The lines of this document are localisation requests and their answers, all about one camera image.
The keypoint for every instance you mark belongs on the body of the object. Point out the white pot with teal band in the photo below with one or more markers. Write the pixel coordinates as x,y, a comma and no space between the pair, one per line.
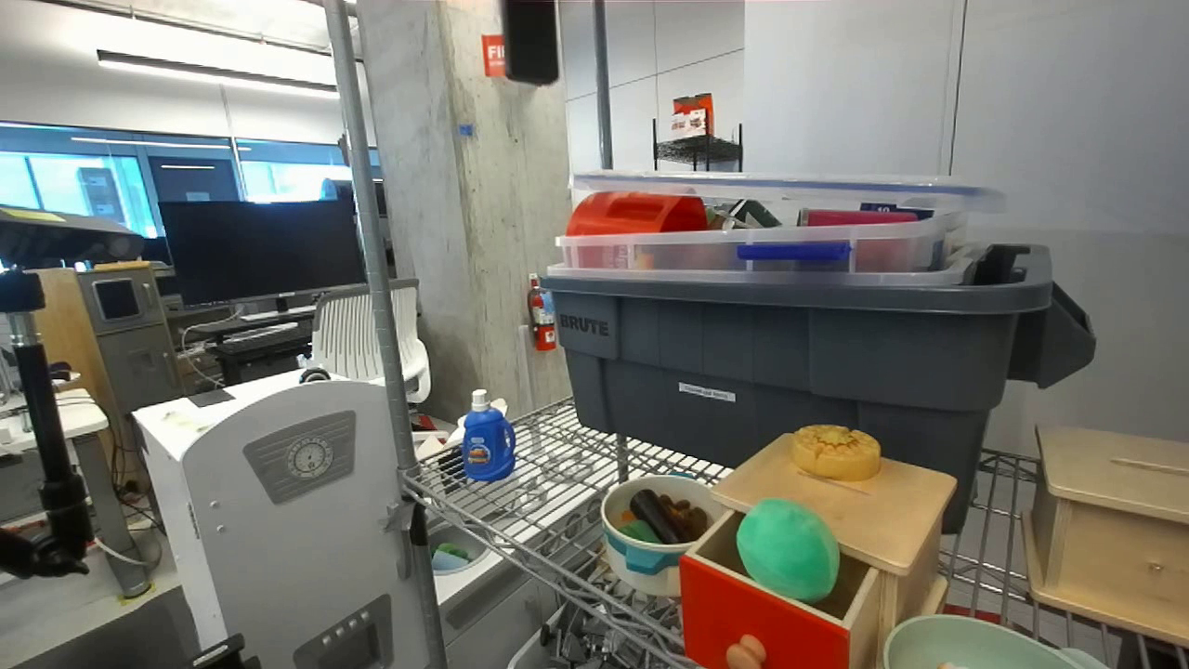
636,560

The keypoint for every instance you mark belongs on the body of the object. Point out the red fire extinguisher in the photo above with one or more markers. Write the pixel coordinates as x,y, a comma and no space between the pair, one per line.
544,317

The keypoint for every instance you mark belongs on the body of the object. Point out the orange plastic container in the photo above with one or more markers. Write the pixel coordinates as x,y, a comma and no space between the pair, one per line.
633,212

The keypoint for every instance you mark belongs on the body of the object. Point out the clear plastic lidded bin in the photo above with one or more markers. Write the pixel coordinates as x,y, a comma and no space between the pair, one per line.
693,250

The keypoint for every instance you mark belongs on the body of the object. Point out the blue detergent bottle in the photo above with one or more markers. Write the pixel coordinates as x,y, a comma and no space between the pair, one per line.
487,449

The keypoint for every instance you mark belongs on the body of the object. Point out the brown toy food pieces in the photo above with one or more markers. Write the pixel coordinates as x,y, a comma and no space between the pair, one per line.
669,516

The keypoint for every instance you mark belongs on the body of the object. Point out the grey BRUTE storage tote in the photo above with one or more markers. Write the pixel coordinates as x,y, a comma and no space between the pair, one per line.
804,359

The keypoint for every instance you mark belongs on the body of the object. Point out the black background shelf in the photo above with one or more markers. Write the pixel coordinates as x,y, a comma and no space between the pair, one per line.
698,148

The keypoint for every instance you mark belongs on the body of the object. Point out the white office chair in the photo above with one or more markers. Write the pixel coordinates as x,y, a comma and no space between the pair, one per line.
358,338

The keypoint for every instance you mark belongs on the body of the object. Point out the yellow toy donut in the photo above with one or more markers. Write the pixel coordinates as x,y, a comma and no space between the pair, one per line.
836,451

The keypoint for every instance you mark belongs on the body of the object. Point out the green plush ball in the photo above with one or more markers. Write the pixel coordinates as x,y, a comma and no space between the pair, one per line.
784,550

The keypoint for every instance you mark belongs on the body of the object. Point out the wooden box with red drawer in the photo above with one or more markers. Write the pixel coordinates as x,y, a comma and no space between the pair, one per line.
866,506

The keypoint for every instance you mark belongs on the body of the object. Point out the black computer monitor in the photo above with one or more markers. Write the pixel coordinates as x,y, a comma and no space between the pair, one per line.
263,247

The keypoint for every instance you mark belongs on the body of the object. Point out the white grey controller cabinet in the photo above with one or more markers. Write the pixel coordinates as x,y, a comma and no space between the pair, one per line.
284,533

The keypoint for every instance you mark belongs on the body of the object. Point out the mint green bowl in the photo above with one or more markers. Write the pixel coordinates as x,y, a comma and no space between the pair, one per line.
953,648

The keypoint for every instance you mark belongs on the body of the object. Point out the beige computer case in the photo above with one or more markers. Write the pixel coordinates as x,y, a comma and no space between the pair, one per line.
114,346

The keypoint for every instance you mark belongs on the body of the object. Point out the small wooden slot box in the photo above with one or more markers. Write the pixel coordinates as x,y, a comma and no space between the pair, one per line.
1116,543

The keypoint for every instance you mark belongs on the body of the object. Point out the red wall sign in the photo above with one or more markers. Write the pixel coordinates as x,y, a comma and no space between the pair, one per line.
493,57

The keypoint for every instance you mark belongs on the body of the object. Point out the black wall speaker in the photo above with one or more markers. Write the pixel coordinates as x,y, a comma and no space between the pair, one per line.
530,40

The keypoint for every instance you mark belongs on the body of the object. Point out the black camera stand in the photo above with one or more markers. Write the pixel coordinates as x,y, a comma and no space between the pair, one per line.
51,433

